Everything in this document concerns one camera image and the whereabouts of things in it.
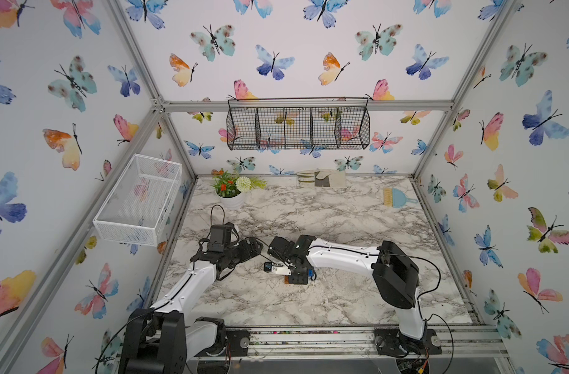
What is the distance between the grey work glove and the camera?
A: 1203 mm

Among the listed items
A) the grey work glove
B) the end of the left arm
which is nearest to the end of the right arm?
the end of the left arm

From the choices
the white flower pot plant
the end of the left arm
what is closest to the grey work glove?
the white flower pot plant

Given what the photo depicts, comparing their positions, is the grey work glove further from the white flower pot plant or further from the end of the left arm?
the end of the left arm

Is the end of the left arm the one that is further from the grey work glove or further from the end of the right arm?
the grey work glove
